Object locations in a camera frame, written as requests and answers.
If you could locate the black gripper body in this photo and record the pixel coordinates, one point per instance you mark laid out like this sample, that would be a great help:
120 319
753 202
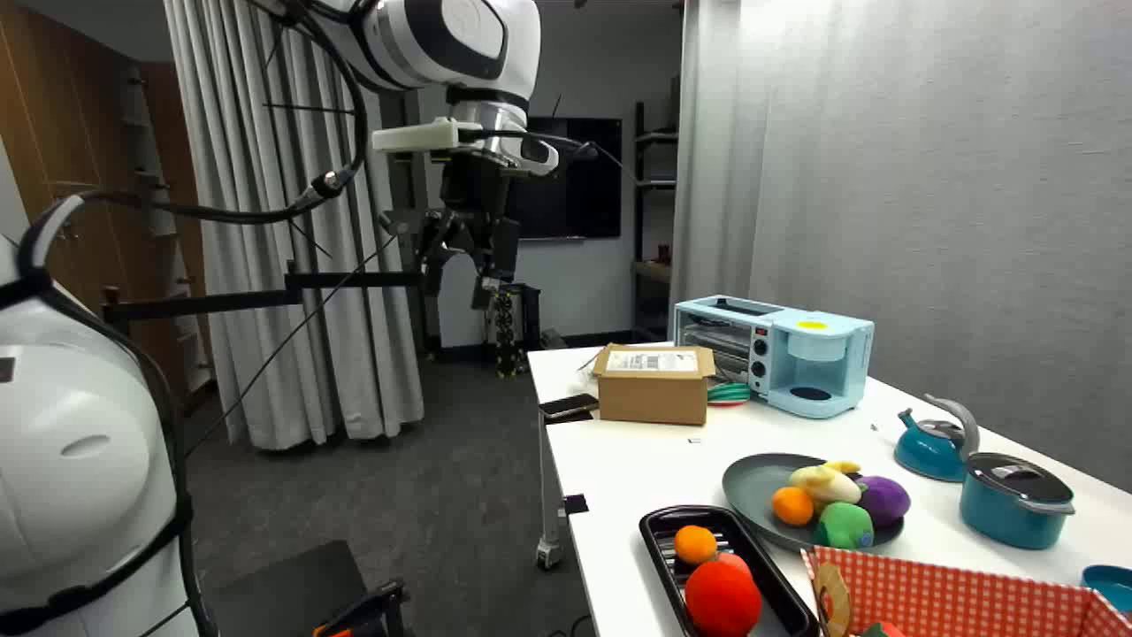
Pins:
486 201

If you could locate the yellow banana plush toy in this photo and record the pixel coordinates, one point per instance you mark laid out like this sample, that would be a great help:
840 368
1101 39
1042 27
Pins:
828 483

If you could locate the green flat toy item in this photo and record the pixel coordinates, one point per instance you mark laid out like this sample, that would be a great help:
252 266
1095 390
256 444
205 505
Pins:
730 393

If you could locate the light blue toy oven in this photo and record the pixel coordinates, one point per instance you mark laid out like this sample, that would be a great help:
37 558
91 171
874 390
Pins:
814 367

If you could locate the orange plush ball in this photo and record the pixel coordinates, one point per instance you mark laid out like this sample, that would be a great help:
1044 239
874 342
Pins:
795 508

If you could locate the red plush tomato toy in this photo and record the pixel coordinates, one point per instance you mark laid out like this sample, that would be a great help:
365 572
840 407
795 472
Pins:
723 596

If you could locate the purple plush eggplant toy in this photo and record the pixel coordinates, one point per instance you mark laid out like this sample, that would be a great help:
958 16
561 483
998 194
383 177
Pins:
886 500

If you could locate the teal toy kettle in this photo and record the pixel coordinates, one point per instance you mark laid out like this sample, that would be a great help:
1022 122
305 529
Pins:
927 452

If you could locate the teal toy pot with lid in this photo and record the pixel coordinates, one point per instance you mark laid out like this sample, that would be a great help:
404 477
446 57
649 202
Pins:
1015 508

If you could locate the teal toy frying pan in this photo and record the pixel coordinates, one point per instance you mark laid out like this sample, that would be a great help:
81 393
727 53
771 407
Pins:
1112 588

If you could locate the small black tripod stand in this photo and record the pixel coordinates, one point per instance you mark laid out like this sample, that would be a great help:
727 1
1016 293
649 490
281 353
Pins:
506 342

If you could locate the black flat device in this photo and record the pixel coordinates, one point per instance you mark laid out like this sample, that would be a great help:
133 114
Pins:
567 407

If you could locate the dark storage shelf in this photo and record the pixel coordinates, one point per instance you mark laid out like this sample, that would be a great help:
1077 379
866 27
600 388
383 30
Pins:
657 235

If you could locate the brown cardboard box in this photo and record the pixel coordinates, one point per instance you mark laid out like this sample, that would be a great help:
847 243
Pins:
654 393

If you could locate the light grey pleated curtain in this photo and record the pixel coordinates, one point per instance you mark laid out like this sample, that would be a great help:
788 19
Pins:
294 295

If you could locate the white table leg with caster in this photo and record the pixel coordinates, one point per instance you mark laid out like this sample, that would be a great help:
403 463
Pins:
550 508

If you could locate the small black table clamp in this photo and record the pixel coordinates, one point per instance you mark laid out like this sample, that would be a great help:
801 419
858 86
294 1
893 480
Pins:
576 505

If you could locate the black horizontal boom pole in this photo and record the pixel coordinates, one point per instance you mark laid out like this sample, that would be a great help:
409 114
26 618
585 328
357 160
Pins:
236 295

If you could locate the black rectangular plastic tray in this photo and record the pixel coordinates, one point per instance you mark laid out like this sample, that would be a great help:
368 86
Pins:
661 549

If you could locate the dark grey round plate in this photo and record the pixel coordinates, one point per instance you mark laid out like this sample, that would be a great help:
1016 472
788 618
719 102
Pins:
749 490

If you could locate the black floor case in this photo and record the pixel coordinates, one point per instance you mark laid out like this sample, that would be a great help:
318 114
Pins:
286 596

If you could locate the brown wooden door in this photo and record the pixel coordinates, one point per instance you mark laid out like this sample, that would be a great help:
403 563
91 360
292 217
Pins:
82 177

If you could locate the black wall monitor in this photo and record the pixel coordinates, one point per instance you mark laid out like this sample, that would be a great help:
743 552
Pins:
577 195

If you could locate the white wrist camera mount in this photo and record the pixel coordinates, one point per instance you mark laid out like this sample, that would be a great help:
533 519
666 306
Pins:
411 135

